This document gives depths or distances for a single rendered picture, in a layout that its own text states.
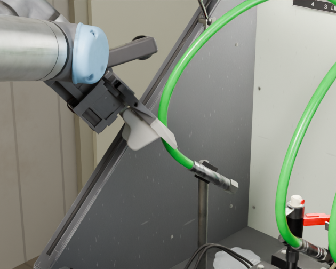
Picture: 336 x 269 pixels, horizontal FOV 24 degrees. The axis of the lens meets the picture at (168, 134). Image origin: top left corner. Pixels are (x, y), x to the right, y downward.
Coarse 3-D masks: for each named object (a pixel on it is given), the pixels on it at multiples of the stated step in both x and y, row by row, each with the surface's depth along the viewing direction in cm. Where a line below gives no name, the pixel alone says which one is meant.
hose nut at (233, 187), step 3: (231, 180) 125; (231, 183) 125; (234, 183) 125; (237, 183) 126; (231, 186) 125; (234, 186) 125; (237, 186) 125; (225, 189) 125; (228, 189) 125; (231, 189) 125; (234, 189) 125; (228, 192) 126; (231, 192) 125; (234, 192) 125
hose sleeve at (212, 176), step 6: (192, 168) 121; (198, 168) 121; (204, 168) 122; (198, 174) 122; (204, 174) 122; (210, 174) 122; (216, 174) 123; (210, 180) 123; (216, 180) 123; (222, 180) 124; (228, 180) 125; (222, 186) 124; (228, 186) 124
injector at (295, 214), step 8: (296, 208) 120; (304, 208) 121; (288, 216) 121; (296, 216) 121; (288, 224) 122; (296, 224) 121; (296, 232) 122; (280, 240) 121; (288, 248) 124; (288, 256) 124; (296, 256) 124; (288, 264) 125; (296, 264) 125
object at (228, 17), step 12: (252, 0) 115; (264, 0) 115; (228, 12) 114; (240, 12) 114; (216, 24) 114; (204, 36) 114; (192, 48) 114; (180, 60) 114; (180, 72) 114; (168, 84) 115; (168, 96) 115; (168, 144) 118; (180, 156) 119
